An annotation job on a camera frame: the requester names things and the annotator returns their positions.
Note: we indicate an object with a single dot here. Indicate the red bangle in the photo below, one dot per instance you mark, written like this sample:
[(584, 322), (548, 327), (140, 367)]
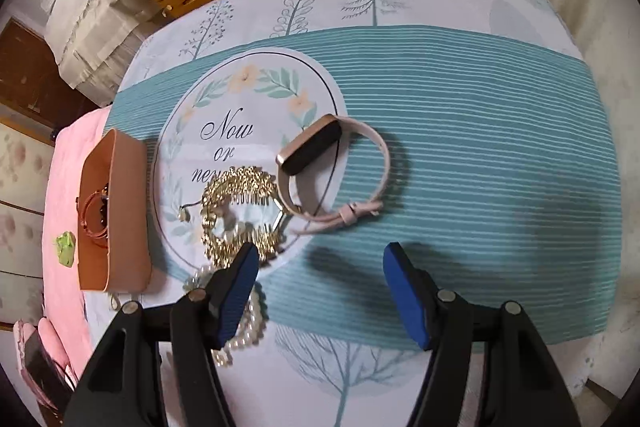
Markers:
[(83, 213)]

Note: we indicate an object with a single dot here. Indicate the pink storage box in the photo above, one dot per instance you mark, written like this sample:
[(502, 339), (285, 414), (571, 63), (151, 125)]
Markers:
[(125, 232)]

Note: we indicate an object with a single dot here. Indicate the phone in pink case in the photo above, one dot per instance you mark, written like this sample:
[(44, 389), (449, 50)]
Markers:
[(45, 367)]

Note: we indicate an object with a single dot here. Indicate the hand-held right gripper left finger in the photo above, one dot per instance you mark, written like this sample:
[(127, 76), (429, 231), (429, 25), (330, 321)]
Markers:
[(235, 297)]

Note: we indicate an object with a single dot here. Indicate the gold hair comb clip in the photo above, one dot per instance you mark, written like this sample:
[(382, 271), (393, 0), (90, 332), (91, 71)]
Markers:
[(240, 179)]

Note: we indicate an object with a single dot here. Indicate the small green object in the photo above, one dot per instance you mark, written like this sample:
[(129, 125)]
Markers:
[(66, 249)]

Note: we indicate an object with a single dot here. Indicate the pink quilted blanket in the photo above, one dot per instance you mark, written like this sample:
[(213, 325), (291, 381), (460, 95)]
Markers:
[(65, 187)]

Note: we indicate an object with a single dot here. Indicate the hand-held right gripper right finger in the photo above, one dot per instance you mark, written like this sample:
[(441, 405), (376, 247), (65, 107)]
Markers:
[(405, 297)]

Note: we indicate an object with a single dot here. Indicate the white ruffled cloth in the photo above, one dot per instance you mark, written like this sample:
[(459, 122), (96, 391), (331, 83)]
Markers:
[(95, 7)]

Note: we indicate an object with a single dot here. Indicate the tree print tablecloth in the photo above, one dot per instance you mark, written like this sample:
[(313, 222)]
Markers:
[(450, 107)]

